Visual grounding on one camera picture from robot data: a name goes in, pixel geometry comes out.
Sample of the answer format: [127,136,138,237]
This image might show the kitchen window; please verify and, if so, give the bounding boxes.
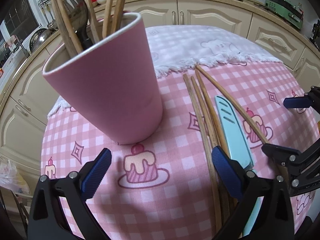
[0,0,38,63]

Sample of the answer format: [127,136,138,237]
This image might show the beige kitchen countertop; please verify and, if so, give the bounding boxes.
[0,0,320,100]

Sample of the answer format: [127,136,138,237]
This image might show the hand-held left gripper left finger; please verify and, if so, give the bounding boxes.
[27,148,113,240]

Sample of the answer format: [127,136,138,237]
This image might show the light blue knife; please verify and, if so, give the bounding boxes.
[214,95,262,238]

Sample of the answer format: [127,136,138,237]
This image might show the white plastic bag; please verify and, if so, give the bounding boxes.
[0,159,30,196]

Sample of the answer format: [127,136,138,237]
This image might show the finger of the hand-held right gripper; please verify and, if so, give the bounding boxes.
[283,86,320,110]
[261,142,320,197]

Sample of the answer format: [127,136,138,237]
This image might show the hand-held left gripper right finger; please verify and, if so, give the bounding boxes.
[211,146,295,240]

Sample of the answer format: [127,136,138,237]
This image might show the pink checkered tablecloth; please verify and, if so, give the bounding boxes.
[41,62,320,240]

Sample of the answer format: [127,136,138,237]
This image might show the pink cup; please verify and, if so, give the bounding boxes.
[42,12,163,145]

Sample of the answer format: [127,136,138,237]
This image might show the green electric cooker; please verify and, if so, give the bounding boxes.
[265,0,304,29]

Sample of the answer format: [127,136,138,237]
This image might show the brown wooden chopstick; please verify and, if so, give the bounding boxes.
[195,69,237,218]
[53,0,84,53]
[196,64,290,188]
[48,0,74,57]
[111,0,132,33]
[80,0,100,42]
[183,74,223,233]
[102,0,118,39]
[190,76,230,230]

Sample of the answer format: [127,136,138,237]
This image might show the cream lower kitchen cabinets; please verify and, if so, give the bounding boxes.
[0,0,320,205]

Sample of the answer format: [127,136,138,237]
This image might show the dark bottle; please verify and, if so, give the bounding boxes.
[310,20,320,46]

